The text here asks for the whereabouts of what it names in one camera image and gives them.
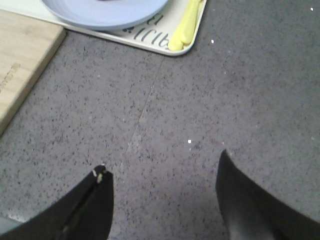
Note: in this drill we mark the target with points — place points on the white rectangular tray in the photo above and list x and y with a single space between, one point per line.
152 35

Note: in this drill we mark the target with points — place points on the wooden cutting board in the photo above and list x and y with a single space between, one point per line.
26 47

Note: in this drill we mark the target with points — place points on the yellow plastic utensil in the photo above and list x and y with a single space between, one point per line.
175 43
188 22

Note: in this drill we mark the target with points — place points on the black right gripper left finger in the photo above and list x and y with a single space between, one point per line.
84 213

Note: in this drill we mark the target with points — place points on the light blue plate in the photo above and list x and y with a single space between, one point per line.
104 15

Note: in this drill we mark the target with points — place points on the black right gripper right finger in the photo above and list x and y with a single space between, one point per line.
251 213

